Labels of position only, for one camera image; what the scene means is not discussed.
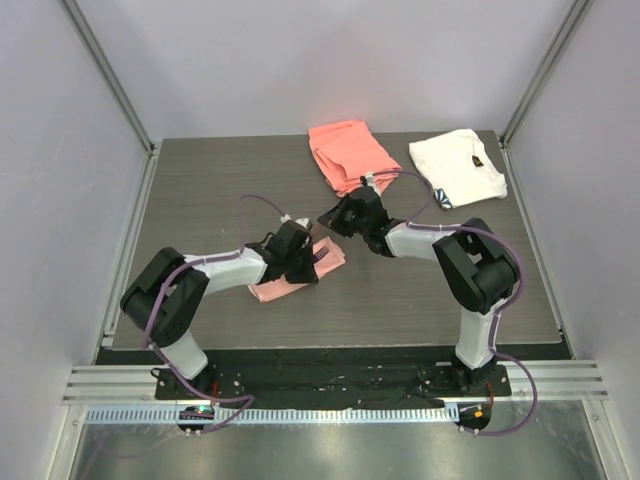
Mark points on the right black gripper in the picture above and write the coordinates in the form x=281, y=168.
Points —
x=334, y=219

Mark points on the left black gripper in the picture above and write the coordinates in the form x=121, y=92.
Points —
x=308, y=274

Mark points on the pink satin napkin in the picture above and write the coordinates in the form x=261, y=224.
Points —
x=326, y=257

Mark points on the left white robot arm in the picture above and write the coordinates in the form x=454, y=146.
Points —
x=164, y=298

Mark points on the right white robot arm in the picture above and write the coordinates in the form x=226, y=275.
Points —
x=479, y=269

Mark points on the folded coral cloth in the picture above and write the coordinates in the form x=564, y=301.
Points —
x=346, y=151

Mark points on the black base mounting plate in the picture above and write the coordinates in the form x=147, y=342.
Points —
x=386, y=378

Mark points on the folded white shirt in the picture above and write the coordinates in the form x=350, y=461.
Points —
x=458, y=168

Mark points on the white slotted cable duct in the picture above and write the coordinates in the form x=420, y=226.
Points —
x=196, y=415

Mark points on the left aluminium frame post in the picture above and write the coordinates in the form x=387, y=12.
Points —
x=97, y=55

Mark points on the aluminium frame post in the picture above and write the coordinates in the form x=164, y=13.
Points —
x=561, y=39
x=97, y=55

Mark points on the right aluminium frame post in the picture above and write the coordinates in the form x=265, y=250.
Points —
x=561, y=39

